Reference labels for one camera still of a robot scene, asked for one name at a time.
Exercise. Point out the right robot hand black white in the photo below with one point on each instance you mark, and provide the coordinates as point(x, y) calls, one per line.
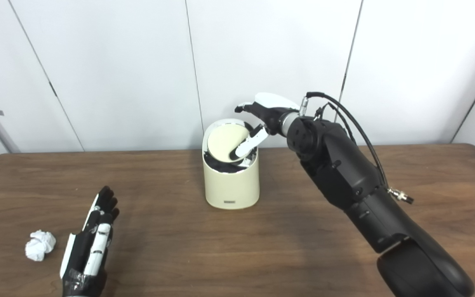
point(270, 109)

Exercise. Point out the cream round bin lid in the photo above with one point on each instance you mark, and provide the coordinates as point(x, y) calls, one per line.
point(223, 142)

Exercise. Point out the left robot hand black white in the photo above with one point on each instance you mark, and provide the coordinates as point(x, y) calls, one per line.
point(78, 258)

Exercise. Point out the cream-colored bin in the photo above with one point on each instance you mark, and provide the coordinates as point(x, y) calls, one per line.
point(231, 189)

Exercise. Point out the white paper ball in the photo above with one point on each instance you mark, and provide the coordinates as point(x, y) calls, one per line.
point(39, 245)

